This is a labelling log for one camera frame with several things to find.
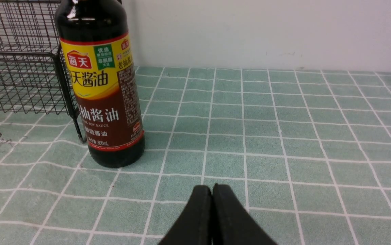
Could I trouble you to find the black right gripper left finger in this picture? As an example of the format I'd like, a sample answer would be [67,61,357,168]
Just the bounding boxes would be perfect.
[159,185,212,245]

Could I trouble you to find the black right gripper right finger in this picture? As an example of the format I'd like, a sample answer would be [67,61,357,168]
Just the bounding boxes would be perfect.
[212,183,276,245]

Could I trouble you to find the dark soy sauce bottle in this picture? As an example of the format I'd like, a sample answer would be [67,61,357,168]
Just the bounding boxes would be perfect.
[55,0,145,168]

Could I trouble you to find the green checked tablecloth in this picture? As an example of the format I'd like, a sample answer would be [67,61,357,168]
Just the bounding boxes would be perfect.
[0,67,391,245]

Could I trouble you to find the black wire shelf rack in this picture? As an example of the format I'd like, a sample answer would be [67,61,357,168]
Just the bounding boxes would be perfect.
[0,0,86,143]

